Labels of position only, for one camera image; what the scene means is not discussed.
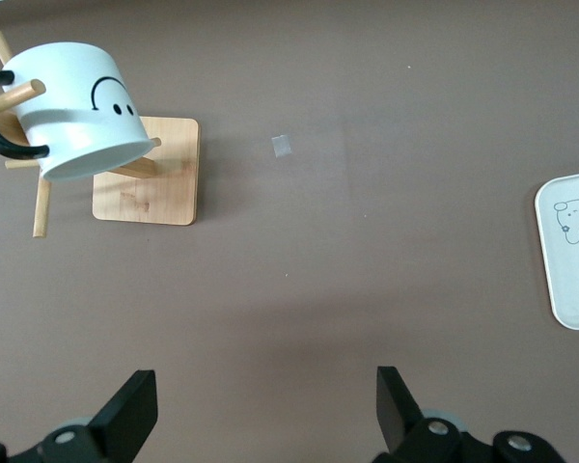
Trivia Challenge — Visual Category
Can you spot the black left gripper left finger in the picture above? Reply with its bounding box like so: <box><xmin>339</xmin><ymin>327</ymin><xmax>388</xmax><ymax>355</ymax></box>
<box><xmin>0</xmin><ymin>369</ymin><xmax>159</xmax><ymax>463</ymax></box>

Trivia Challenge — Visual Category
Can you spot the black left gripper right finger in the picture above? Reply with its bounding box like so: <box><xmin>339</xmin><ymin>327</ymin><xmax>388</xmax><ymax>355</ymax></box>
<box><xmin>372</xmin><ymin>366</ymin><xmax>568</xmax><ymax>463</ymax></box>

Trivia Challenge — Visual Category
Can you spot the white smiley mug black handle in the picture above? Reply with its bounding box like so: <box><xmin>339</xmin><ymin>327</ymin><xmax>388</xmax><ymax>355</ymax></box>
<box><xmin>0</xmin><ymin>41</ymin><xmax>153</xmax><ymax>182</ymax></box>

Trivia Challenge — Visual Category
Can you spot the cream tray with bear print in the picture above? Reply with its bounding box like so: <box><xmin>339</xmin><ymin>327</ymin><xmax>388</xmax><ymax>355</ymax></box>
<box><xmin>534</xmin><ymin>170</ymin><xmax>579</xmax><ymax>331</ymax></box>

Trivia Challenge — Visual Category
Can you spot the wooden mug rack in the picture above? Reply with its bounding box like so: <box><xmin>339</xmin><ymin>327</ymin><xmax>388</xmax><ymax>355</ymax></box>
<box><xmin>0</xmin><ymin>29</ymin><xmax>202</xmax><ymax>239</ymax></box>

